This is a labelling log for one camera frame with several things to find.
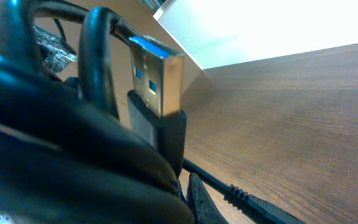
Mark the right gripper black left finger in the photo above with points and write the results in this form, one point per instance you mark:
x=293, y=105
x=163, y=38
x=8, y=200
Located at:
x=57, y=53

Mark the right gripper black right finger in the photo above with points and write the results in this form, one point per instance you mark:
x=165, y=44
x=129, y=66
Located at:
x=201, y=204

